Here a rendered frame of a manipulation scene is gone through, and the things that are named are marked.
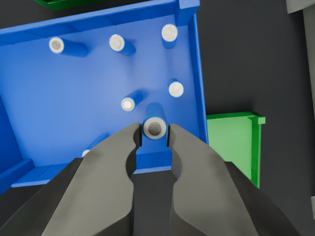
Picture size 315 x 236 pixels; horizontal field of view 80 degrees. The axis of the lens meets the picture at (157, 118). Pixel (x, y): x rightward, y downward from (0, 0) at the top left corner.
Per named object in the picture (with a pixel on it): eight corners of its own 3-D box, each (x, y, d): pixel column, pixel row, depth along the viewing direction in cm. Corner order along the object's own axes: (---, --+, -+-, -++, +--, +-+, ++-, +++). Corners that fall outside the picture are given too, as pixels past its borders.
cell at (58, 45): (77, 58, 27) (49, 55, 21) (73, 45, 27) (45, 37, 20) (89, 56, 27) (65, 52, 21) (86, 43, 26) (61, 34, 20)
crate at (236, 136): (251, 193, 67) (262, 209, 59) (194, 196, 68) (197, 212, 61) (253, 110, 60) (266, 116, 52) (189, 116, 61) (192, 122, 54)
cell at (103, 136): (100, 144, 30) (82, 164, 24) (97, 133, 30) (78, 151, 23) (111, 143, 30) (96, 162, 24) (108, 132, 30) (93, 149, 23)
